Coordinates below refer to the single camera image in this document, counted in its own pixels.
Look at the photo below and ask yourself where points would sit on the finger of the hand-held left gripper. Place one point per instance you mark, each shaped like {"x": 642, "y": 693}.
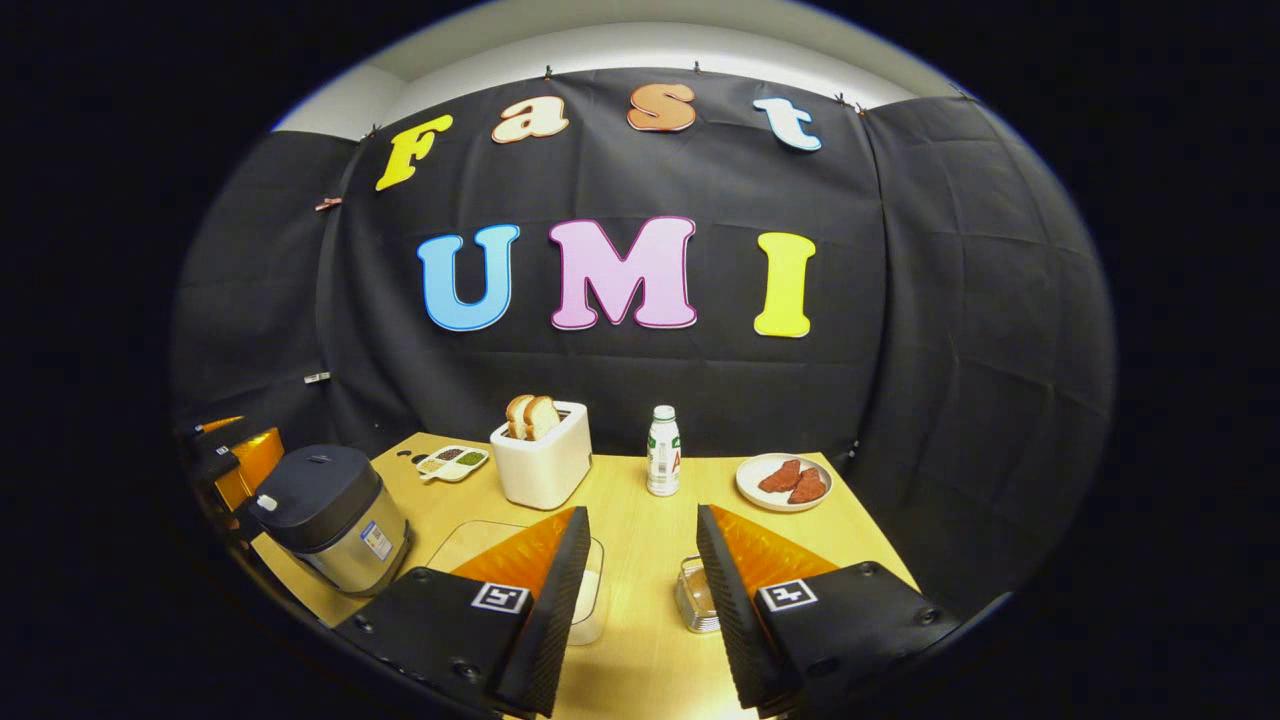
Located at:
{"x": 212, "y": 430}
{"x": 255, "y": 465}

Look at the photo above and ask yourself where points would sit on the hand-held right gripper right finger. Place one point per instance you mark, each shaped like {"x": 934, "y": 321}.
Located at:
{"x": 735, "y": 610}

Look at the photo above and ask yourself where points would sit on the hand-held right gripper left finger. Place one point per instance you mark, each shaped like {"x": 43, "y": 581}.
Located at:
{"x": 555, "y": 610}

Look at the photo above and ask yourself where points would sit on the dark grey rice cooker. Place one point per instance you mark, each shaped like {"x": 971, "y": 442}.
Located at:
{"x": 330, "y": 520}

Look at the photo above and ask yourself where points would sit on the clear glass dish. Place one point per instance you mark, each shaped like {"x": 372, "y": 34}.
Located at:
{"x": 470, "y": 545}

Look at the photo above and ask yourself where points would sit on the white round plate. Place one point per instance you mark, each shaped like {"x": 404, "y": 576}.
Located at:
{"x": 748, "y": 485}

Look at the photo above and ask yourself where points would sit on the red meat piece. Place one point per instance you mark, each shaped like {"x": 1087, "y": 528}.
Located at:
{"x": 808, "y": 486}
{"x": 780, "y": 477}

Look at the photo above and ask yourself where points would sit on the white toaster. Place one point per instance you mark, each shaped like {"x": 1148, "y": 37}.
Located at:
{"x": 540, "y": 470}

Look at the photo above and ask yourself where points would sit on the white milk bottle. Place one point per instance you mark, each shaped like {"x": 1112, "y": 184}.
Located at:
{"x": 663, "y": 460}

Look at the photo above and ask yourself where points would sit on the white divided grain dish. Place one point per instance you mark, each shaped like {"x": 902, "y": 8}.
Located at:
{"x": 450, "y": 462}

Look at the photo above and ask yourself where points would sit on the toast bread slice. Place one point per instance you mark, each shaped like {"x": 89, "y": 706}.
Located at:
{"x": 543, "y": 418}
{"x": 517, "y": 417}

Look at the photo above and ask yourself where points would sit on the black backdrop cloth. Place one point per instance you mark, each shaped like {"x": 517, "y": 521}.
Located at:
{"x": 700, "y": 380}

